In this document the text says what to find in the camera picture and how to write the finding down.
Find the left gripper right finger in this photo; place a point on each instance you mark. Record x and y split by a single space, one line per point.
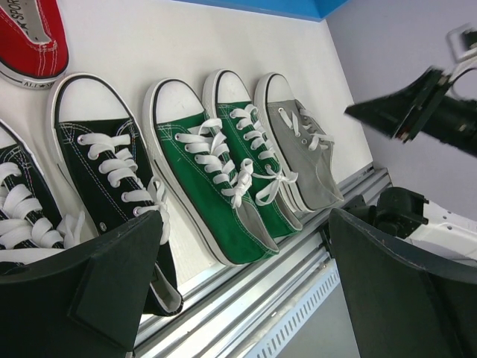
403 301

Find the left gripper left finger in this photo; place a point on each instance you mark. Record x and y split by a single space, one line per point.
84 302

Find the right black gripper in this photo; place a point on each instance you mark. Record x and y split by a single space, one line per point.
424 106

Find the grey sneaker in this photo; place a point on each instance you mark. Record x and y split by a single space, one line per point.
302 147

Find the black sneaker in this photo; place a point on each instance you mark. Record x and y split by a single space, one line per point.
100 150
32 227

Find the green sneaker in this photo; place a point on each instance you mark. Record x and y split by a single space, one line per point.
226 97
190 151

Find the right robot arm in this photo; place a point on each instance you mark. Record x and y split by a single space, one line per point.
415 219

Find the right red sneaker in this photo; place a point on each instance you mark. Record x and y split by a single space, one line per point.
34 51

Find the slotted cable duct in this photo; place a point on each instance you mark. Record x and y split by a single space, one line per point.
289 324

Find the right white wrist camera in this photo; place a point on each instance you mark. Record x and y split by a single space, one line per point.
462 43

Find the aluminium mounting rail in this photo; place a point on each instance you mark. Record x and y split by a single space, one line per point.
223 305

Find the blue shoe shelf frame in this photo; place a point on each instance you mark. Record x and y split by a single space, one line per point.
310 10

